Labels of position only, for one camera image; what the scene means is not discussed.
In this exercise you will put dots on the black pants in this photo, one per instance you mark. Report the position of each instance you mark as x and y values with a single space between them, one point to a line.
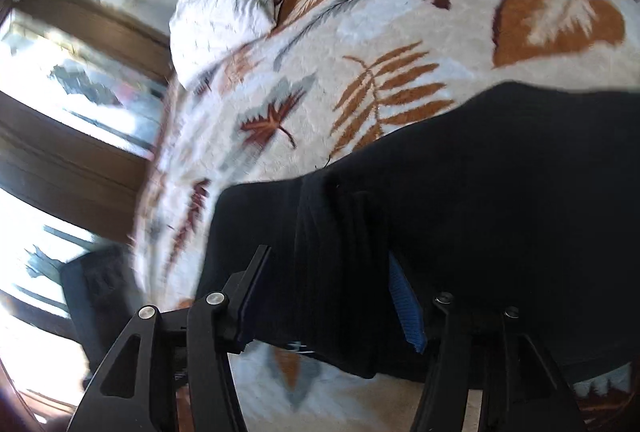
475 192

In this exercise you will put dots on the leaf print fleece blanket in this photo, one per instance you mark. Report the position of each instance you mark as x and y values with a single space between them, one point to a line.
425 21

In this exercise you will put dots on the white printed pillow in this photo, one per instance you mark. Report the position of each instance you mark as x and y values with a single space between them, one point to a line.
220 21

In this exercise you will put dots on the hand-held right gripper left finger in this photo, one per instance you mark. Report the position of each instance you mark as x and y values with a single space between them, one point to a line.
246 312

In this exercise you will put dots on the wooden glass door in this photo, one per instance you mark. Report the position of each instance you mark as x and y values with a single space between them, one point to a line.
60 161

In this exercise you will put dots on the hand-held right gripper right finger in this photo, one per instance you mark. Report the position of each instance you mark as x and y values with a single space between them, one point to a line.
407 307

